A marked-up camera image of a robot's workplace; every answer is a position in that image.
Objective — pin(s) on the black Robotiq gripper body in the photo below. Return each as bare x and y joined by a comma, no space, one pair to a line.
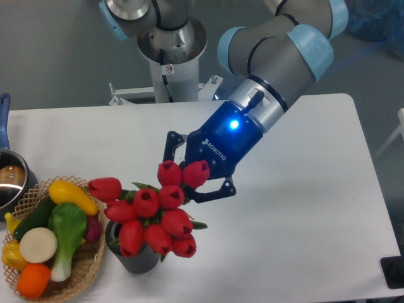
223,140

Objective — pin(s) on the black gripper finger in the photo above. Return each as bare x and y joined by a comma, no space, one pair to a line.
173,141
226,190

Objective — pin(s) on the red tulip bouquet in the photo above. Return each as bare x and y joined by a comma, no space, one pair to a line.
152,217

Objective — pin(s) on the dark grey ribbed vase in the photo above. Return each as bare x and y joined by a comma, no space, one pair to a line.
141,263

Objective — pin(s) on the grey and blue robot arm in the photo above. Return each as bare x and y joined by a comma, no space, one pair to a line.
279,60

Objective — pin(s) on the purple red radish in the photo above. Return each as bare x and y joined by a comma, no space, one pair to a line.
94,230

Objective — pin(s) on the yellow squash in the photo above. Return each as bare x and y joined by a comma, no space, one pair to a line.
61,191

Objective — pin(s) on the green bok choy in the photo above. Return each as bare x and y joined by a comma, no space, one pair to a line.
68,223

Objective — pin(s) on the dark green cucumber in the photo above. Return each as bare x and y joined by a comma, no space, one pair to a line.
37,218

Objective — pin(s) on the woven wicker basket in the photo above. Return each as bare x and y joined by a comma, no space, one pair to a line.
86,259

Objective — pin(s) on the white round radish slice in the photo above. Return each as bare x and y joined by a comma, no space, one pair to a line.
38,245

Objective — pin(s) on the white furniture leg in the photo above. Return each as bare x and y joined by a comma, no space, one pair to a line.
398,132

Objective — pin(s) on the yellow banana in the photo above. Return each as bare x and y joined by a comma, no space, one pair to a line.
11,222

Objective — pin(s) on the black device at table edge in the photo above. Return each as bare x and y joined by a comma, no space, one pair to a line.
393,271

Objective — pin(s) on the blue plastic bag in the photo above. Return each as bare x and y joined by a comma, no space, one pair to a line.
377,21

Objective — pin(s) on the orange fruit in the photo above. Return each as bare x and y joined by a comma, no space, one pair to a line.
33,280

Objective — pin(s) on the yellow bell pepper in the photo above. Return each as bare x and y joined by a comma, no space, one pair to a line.
11,256

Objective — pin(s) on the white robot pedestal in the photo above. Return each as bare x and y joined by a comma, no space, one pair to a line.
173,58

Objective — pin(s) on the blue handled saucepan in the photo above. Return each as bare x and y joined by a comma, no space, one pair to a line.
16,176

